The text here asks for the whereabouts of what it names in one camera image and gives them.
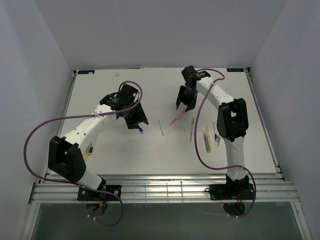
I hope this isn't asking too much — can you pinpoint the left blue corner label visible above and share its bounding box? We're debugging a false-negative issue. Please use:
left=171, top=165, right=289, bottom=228
left=77, top=70, right=95, bottom=75

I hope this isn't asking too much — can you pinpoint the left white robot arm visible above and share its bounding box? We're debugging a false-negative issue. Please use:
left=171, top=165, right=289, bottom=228
left=48, top=81, right=149, bottom=200

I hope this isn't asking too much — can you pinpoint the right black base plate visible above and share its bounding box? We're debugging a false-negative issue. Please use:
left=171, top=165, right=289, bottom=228
left=204, top=184, right=255, bottom=201

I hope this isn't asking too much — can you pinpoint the red pen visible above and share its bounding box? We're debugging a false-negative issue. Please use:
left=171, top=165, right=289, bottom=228
left=169, top=110, right=186, bottom=126

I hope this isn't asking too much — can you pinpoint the right blue corner label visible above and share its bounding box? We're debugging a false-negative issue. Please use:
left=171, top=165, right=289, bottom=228
left=226, top=68, right=244, bottom=73

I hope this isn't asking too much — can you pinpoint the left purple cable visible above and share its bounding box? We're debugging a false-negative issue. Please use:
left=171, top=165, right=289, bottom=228
left=23, top=80, right=144, bottom=227

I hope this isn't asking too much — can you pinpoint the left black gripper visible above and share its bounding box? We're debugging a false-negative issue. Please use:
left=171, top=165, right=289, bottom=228
left=121, top=100, right=149, bottom=130

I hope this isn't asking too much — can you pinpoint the blue corner label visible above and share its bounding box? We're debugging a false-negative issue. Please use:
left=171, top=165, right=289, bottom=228
left=226, top=68, right=244, bottom=73
left=77, top=70, right=95, bottom=75

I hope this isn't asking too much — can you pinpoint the aluminium rail frame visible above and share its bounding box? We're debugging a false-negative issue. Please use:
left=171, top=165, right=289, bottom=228
left=29, top=173, right=300, bottom=204

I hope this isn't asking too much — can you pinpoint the blue capped white pen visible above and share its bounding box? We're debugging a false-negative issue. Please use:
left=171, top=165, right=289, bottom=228
left=158, top=120, right=165, bottom=136

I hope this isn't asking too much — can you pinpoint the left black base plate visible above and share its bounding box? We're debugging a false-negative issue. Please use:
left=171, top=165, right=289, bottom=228
left=76, top=184, right=122, bottom=202

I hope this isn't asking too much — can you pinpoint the grey silver pen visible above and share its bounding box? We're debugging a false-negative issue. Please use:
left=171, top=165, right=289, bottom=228
left=189, top=117, right=195, bottom=143

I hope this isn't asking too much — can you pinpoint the black tipped pen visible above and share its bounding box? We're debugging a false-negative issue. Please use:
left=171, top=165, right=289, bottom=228
left=212, top=122, right=218, bottom=143

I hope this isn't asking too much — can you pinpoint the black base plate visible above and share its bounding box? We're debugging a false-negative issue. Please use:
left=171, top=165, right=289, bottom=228
left=76, top=184, right=122, bottom=202
left=204, top=184, right=255, bottom=201

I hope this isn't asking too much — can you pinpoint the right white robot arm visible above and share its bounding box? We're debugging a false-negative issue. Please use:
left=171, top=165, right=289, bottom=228
left=176, top=65, right=250, bottom=199

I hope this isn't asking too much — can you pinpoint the orange yellow pen cluster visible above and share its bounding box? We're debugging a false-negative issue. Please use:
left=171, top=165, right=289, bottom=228
left=82, top=142, right=92, bottom=161

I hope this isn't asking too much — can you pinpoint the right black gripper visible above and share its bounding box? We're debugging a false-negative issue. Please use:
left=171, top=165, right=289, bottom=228
left=175, top=85, right=198, bottom=112

